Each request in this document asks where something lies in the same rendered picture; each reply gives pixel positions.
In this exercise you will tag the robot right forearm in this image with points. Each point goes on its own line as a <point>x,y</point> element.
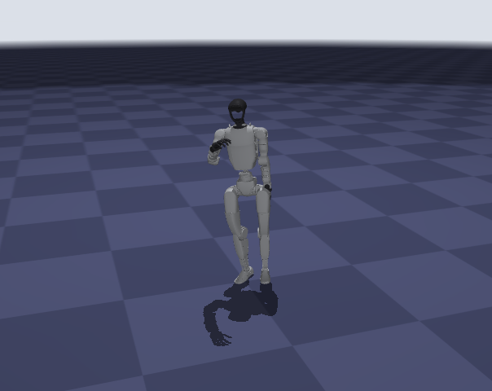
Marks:
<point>212,156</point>

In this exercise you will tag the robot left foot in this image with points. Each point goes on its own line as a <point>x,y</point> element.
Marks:
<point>265,277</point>

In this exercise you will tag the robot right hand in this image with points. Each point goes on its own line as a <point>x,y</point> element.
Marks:
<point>217,145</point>

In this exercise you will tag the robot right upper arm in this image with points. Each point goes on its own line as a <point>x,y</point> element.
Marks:
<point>219,135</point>

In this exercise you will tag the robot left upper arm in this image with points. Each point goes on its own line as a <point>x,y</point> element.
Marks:
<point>262,135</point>

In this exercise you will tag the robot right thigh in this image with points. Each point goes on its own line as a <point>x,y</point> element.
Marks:
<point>232,212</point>

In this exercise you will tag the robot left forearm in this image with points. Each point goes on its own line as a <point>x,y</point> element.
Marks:
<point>265,173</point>

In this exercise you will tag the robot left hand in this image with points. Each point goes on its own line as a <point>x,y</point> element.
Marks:
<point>268,188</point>

